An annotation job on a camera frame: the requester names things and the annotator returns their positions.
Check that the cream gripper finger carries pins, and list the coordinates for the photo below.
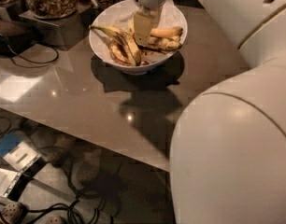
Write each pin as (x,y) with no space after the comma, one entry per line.
(142,27)
(155,16)

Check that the long spotted banana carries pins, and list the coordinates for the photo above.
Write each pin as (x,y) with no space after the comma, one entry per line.
(160,44)

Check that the yellow banana at rear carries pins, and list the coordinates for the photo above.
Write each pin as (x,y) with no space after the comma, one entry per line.
(166,32)

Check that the spotted banana with stem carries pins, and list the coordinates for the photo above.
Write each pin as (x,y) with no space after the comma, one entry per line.
(122,37)

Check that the white ceramic bowl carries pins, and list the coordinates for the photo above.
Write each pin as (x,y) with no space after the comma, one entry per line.
(119,15)

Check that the brown bruised banana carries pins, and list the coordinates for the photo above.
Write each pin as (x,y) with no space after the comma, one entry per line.
(118,54)

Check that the white paper napkin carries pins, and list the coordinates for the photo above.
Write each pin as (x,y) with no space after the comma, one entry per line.
(168,15)

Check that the glass jar of nuts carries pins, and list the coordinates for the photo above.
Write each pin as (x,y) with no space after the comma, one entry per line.
(52,9)

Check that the dark device on table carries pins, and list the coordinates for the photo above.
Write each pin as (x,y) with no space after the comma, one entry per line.
(14,36)

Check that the blue and white box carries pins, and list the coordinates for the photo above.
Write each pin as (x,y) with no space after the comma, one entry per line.
(17,153)

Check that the white flat box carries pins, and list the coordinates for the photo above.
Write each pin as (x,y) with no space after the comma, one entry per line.
(7,181)

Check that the grey perforated shoe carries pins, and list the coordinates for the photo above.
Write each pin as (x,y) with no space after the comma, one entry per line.
(12,213)

